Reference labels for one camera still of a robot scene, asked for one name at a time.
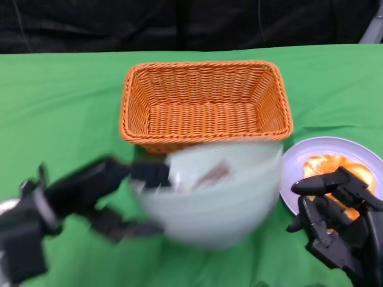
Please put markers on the orange wicker rectangular basket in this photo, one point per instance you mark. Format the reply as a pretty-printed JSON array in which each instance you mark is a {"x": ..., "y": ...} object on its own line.
[{"x": 206, "y": 119}]

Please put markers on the chocolate brown cake slice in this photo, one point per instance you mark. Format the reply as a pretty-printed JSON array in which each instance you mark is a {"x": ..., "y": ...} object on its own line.
[{"x": 214, "y": 176}]

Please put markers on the grey metal frame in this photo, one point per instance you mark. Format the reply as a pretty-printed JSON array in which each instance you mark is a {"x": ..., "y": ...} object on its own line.
[{"x": 374, "y": 30}]

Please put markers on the green tablecloth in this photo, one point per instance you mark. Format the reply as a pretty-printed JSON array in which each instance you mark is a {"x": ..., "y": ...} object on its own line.
[{"x": 74, "y": 104}]

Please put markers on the pale grey round bowl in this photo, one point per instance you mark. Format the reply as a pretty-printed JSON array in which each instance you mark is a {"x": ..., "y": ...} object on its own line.
[{"x": 215, "y": 218}]

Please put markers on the black backdrop curtain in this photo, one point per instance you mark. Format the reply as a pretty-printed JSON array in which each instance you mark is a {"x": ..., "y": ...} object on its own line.
[{"x": 149, "y": 24}]

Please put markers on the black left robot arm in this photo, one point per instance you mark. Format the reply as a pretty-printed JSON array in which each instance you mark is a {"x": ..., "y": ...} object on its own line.
[{"x": 21, "y": 239}]

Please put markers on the orange striped croissant bread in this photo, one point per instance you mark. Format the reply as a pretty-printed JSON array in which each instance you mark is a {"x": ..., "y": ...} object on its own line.
[
  {"x": 317, "y": 166},
  {"x": 363, "y": 176}
]

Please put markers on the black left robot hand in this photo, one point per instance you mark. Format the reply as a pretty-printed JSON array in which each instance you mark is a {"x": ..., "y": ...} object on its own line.
[{"x": 83, "y": 185}]

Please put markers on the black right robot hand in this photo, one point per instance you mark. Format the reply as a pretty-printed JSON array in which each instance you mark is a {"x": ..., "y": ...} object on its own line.
[{"x": 338, "y": 248}]

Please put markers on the lavender round plate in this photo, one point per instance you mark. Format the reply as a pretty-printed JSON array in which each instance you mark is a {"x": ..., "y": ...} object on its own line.
[{"x": 293, "y": 173}]

